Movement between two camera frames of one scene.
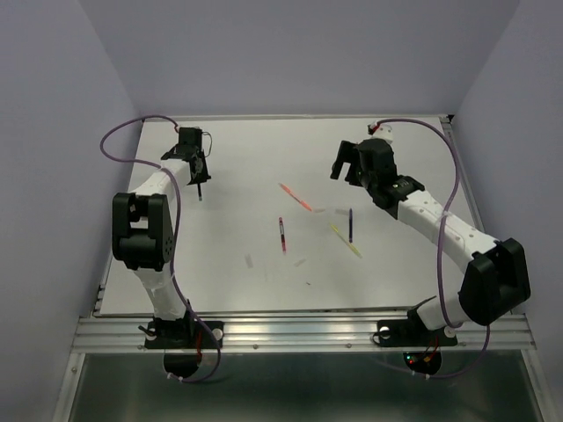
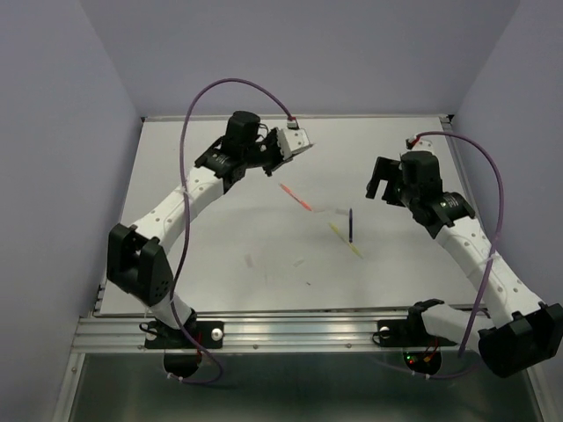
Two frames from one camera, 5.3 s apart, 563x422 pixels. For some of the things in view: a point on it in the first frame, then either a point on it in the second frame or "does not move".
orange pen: x=290 y=192 does not move
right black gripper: x=347 y=152 → x=384 y=169
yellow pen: x=350 y=244 does not move
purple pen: x=350 y=225 does not move
